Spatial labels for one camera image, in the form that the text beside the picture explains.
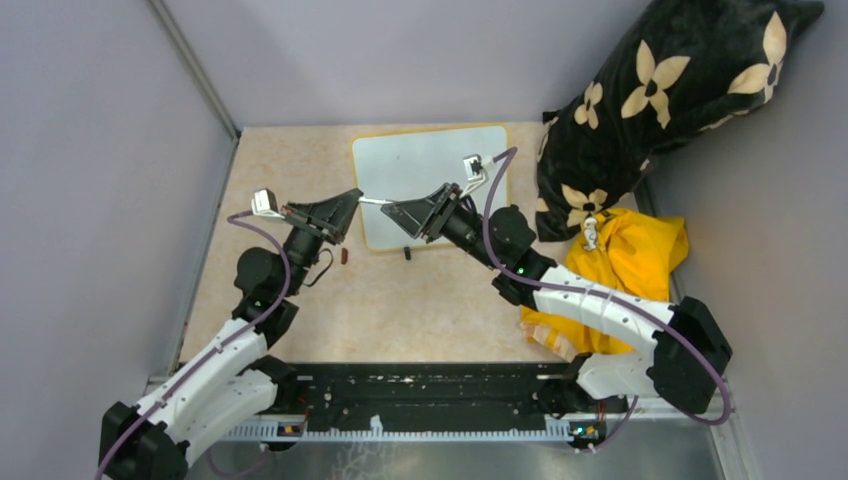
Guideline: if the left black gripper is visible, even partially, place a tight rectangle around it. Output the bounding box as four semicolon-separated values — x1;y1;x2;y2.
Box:
280;188;362;297

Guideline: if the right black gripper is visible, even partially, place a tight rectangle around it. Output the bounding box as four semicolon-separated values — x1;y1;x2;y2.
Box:
381;183;502;272

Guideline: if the white marker pen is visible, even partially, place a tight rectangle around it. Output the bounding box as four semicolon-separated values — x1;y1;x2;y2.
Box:
358;196;397;206

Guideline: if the yellow framed whiteboard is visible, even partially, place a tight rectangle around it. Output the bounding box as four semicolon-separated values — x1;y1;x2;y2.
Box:
351;124;510;253

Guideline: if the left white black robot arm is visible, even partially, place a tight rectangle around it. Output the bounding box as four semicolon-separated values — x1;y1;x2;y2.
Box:
95;188;363;479

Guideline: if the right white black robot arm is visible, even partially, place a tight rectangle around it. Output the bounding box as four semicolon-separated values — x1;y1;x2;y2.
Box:
380;183;733;425

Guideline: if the yellow cloth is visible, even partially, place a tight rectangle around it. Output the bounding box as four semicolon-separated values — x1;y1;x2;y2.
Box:
520;208;690;360

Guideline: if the black floral pillow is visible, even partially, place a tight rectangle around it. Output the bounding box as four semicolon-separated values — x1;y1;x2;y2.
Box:
535;1;825;242

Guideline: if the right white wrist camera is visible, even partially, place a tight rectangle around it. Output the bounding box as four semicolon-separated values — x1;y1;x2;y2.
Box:
462;154;494;183

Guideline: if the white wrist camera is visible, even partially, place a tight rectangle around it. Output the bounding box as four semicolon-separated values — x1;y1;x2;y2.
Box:
462;154;494;183
251;188;284;219

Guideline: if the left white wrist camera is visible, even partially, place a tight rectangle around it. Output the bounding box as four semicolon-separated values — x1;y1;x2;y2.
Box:
251;188;284;219

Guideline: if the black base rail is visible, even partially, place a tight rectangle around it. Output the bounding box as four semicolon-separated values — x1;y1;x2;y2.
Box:
198;360;631;435

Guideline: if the white toothed cable strip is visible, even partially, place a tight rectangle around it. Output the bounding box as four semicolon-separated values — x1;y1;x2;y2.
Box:
219;415;575;444

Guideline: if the aluminium corner post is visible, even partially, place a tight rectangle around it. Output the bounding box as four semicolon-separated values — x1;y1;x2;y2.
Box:
144;0;241;141

